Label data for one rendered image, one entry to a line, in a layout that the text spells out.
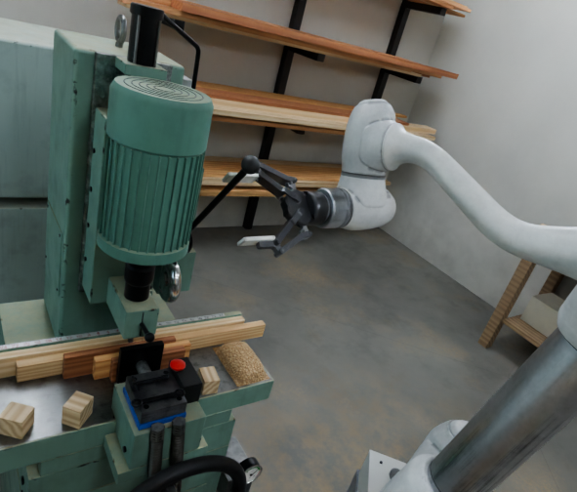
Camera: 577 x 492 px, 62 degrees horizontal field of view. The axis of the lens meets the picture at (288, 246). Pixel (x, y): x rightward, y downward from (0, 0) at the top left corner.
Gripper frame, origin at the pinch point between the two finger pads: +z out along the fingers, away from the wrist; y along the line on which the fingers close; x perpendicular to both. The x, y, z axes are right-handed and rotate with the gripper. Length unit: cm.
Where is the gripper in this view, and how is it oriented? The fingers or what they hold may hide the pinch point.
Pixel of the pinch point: (237, 208)
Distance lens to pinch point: 92.9
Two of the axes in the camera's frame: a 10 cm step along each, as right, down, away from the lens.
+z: -8.1, 0.5, -5.8
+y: -2.5, -9.3, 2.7
